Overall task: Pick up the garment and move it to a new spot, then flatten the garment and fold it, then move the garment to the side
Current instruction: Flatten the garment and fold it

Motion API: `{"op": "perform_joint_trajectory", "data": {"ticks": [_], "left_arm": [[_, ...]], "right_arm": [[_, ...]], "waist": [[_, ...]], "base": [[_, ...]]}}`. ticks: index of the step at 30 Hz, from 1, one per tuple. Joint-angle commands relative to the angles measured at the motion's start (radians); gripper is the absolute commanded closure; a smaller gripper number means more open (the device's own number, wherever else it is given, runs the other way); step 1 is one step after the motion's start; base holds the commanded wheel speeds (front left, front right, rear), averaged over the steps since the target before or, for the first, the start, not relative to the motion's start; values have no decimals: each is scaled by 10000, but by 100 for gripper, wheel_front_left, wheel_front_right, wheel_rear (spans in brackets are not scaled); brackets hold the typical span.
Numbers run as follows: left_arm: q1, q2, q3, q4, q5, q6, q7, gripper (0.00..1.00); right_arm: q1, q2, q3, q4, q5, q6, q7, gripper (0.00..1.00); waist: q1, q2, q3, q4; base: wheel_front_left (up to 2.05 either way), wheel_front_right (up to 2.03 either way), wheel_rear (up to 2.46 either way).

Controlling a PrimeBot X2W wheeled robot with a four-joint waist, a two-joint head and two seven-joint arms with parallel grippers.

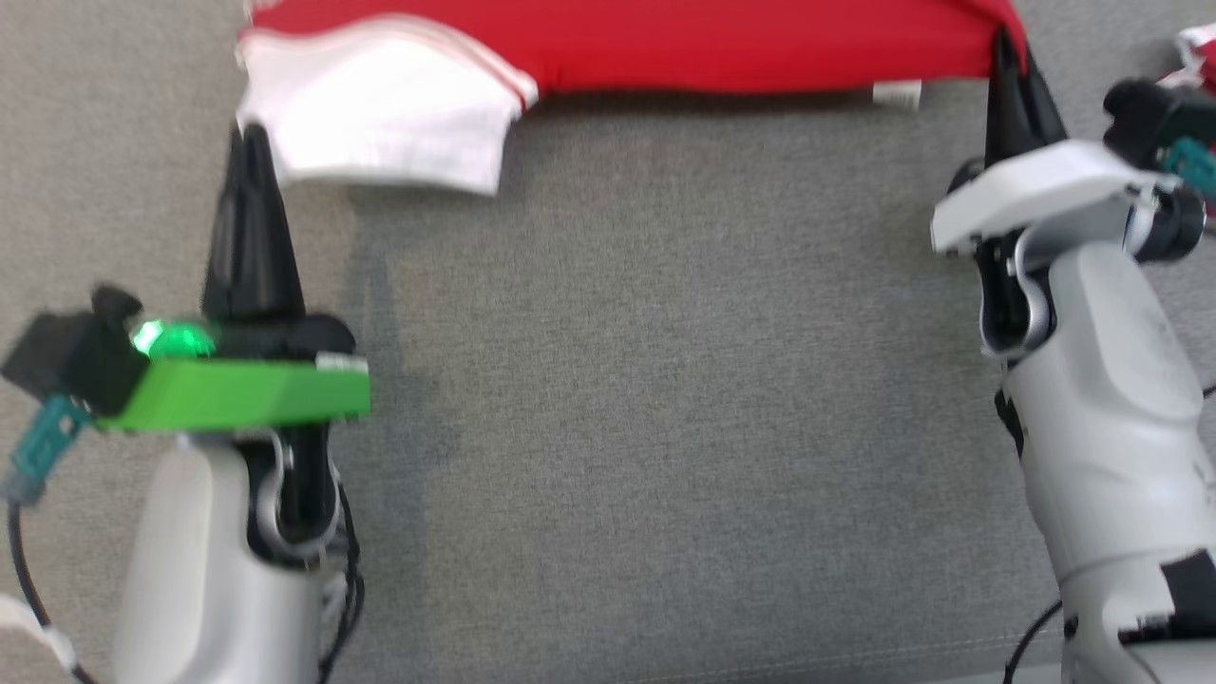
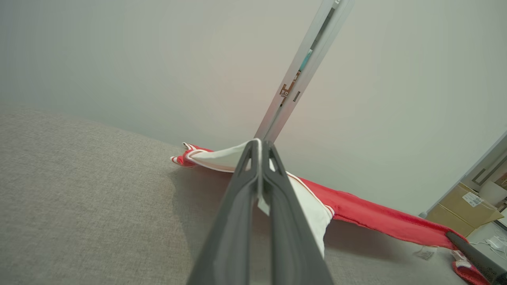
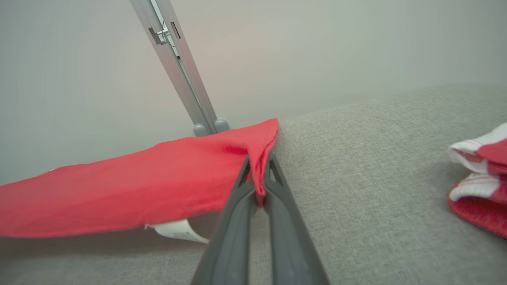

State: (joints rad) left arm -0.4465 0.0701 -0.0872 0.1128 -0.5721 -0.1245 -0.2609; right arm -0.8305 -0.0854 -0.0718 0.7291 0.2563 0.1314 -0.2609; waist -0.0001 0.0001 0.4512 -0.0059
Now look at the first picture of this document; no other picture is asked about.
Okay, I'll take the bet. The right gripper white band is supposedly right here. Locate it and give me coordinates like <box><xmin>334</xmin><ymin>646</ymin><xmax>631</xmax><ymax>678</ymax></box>
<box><xmin>930</xmin><ymin>28</ymin><xmax>1207</xmax><ymax>265</ymax></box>

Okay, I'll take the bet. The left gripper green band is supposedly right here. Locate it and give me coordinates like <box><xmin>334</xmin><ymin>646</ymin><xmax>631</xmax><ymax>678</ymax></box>
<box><xmin>95</xmin><ymin>123</ymin><xmax>372</xmax><ymax>435</ymax></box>

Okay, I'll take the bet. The red garment with white stripes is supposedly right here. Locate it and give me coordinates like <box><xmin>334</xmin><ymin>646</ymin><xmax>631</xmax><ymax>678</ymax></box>
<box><xmin>1153</xmin><ymin>26</ymin><xmax>1216</xmax><ymax>93</ymax></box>

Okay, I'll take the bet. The red shirt with white sleeves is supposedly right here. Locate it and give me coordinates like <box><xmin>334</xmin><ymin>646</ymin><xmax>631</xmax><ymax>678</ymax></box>
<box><xmin>234</xmin><ymin>0</ymin><xmax>1030</xmax><ymax>197</ymax></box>

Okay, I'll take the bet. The white tape flag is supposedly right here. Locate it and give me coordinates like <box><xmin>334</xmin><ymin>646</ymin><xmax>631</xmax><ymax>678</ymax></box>
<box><xmin>0</xmin><ymin>593</ymin><xmax>79</xmax><ymax>672</ymax></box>

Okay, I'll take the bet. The grey fabric sofa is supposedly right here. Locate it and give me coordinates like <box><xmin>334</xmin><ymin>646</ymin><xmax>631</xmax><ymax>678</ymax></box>
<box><xmin>0</xmin><ymin>0</ymin><xmax>1216</xmax><ymax>684</ymax></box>

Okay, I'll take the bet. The left black cable teal connector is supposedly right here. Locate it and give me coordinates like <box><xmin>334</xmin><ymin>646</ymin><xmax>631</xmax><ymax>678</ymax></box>
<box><xmin>3</xmin><ymin>393</ymin><xmax>98</xmax><ymax>684</ymax></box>

